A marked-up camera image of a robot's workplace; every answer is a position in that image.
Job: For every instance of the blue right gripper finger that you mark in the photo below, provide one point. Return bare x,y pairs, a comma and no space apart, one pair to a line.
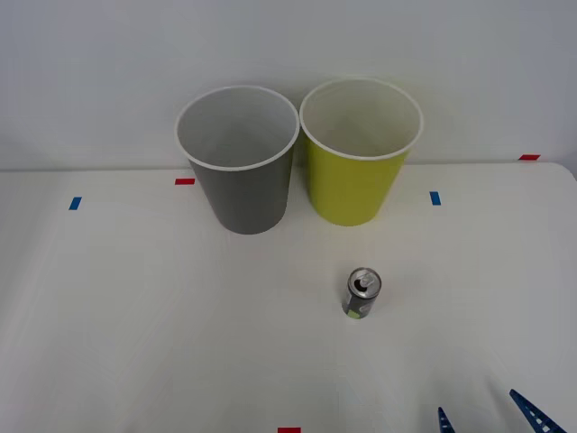
538,417
445,424

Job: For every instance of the black drink can green print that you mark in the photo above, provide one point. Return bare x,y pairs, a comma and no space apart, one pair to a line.
360,300

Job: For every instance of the yellow-green plastic waste bin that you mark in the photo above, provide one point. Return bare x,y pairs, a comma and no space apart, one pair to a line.
351,189

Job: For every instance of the grey plastic waste bin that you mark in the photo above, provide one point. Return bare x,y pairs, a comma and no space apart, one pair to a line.
245,203

